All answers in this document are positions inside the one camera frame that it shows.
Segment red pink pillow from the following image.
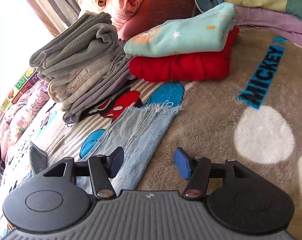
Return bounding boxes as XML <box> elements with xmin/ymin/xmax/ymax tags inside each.
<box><xmin>104</xmin><ymin>0</ymin><xmax>195</xmax><ymax>40</ymax></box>

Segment light blue denim jeans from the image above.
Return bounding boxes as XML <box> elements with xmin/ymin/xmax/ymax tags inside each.
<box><xmin>21</xmin><ymin>104</ymin><xmax>182</xmax><ymax>196</ymax></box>

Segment alphabet foam mat strip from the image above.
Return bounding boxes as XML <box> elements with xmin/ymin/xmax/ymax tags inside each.
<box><xmin>0</xmin><ymin>67</ymin><xmax>39</xmax><ymax>122</ymax></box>

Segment Mickey plush bed blanket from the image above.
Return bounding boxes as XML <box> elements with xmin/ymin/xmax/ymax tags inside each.
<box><xmin>0</xmin><ymin>29</ymin><xmax>302</xmax><ymax>239</ymax></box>

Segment folded teal star blanket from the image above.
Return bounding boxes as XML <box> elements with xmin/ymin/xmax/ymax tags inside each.
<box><xmin>124</xmin><ymin>2</ymin><xmax>237</xmax><ymax>57</ymax></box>

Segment pink purple floral quilt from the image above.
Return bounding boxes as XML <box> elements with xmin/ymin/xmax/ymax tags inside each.
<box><xmin>0</xmin><ymin>80</ymin><xmax>49</xmax><ymax>160</ymax></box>

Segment purple folded sheet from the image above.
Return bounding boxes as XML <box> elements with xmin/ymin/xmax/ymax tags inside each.
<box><xmin>236</xmin><ymin>6</ymin><xmax>302</xmax><ymax>47</ymax></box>

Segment folded grey clothes stack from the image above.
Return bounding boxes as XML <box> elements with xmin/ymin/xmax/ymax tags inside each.
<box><xmin>29</xmin><ymin>11</ymin><xmax>135</xmax><ymax>125</ymax></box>

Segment folded red garment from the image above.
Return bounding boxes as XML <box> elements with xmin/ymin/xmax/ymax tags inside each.
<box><xmin>129</xmin><ymin>27</ymin><xmax>240</xmax><ymax>82</ymax></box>

